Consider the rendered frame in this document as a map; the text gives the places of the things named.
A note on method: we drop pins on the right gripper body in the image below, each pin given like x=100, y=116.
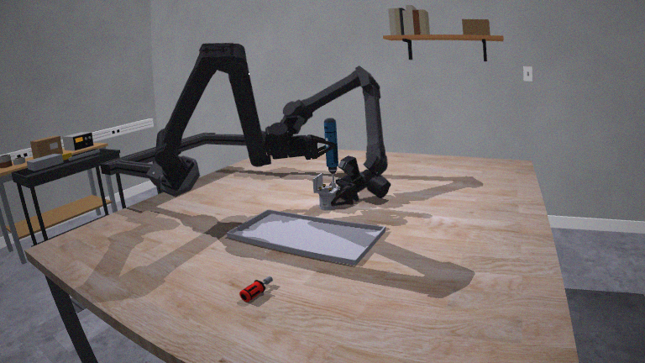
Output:
x=307, y=152

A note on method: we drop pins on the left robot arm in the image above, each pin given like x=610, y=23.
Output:
x=377, y=184

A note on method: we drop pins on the grey metal bracket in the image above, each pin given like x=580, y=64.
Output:
x=318, y=182

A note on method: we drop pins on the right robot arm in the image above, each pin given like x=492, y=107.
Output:
x=229, y=58

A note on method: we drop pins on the blue nut driver barrel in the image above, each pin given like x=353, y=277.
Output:
x=330, y=133

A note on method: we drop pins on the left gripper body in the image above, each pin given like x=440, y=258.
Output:
x=354, y=192

